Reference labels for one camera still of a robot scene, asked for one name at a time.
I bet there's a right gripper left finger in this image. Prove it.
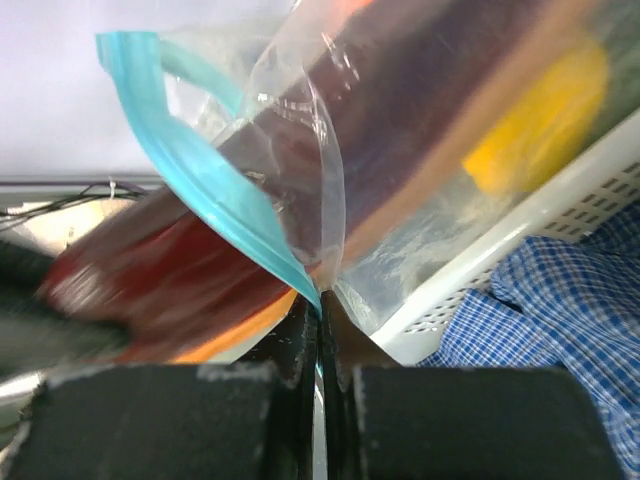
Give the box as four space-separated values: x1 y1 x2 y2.
1 299 317 479

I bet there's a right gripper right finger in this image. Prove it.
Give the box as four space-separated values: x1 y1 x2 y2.
319 292 623 479

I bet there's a clear zip top bag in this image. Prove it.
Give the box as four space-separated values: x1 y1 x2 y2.
96 1 639 303

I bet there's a fake yellow lemon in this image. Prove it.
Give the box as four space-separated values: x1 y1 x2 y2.
463 35 609 195

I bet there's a blue checkered shirt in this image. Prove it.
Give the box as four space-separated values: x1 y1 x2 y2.
421 202 639 479

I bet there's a white plastic basket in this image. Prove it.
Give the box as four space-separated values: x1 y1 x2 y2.
371 113 640 365

